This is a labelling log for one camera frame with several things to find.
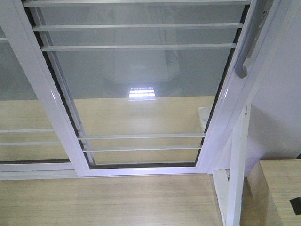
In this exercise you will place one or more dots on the white framed sliding glass door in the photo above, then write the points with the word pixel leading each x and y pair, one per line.
pixel 14 22

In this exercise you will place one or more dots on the grey metal door handle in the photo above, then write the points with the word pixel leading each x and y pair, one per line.
pixel 253 30

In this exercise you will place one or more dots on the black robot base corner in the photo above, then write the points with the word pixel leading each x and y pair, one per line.
pixel 296 205

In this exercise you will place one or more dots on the white fixed glass door panel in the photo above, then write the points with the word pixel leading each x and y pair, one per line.
pixel 14 94

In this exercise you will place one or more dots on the light wooden base platform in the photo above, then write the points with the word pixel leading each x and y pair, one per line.
pixel 177 200

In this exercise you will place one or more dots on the white triangular support brace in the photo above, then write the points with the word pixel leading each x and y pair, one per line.
pixel 223 154

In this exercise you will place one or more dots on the light wooden box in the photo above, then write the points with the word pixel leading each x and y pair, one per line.
pixel 273 183

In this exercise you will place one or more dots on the white wall panel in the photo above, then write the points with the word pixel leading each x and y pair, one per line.
pixel 275 118

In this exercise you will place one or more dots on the white door frame post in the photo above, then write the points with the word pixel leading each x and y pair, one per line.
pixel 239 91

